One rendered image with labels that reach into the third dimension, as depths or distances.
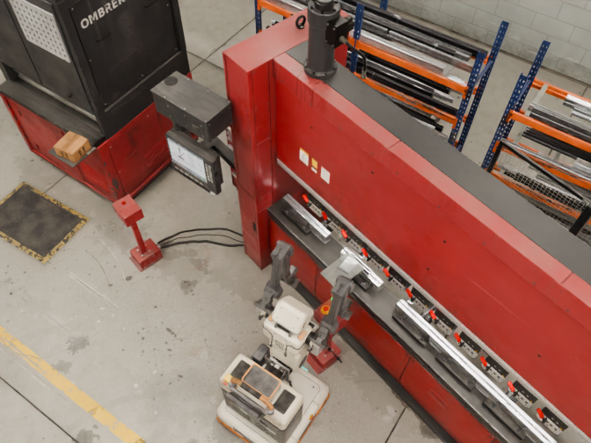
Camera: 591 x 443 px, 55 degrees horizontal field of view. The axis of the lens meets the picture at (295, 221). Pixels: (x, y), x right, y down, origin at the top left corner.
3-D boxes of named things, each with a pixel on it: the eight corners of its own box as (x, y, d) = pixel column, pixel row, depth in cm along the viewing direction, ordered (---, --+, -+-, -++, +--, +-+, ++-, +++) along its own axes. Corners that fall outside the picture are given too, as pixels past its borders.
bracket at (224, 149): (190, 154, 447) (189, 148, 441) (215, 139, 456) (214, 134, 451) (220, 184, 430) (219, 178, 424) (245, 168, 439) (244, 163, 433)
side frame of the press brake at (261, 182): (244, 253, 528) (221, 51, 340) (311, 206, 561) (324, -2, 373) (260, 271, 518) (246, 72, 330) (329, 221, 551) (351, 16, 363)
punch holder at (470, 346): (455, 342, 355) (461, 330, 341) (463, 333, 358) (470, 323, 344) (473, 359, 348) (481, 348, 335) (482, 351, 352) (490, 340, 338)
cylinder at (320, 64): (296, 67, 333) (297, -5, 295) (328, 49, 343) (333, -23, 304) (335, 97, 319) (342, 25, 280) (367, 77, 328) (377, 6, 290)
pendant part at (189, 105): (170, 172, 441) (149, 89, 372) (192, 154, 452) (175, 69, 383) (219, 204, 424) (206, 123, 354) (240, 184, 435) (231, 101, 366)
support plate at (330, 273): (319, 273, 403) (319, 272, 402) (346, 253, 413) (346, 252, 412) (337, 290, 395) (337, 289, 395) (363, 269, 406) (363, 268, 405)
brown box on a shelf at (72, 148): (47, 152, 467) (42, 141, 457) (71, 134, 479) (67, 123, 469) (73, 168, 458) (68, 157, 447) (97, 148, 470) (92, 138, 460)
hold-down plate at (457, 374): (434, 359, 380) (435, 357, 377) (440, 353, 382) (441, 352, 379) (470, 392, 367) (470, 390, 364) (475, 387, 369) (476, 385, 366)
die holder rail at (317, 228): (282, 204, 453) (282, 197, 445) (288, 200, 455) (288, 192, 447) (324, 244, 431) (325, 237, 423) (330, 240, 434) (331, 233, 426)
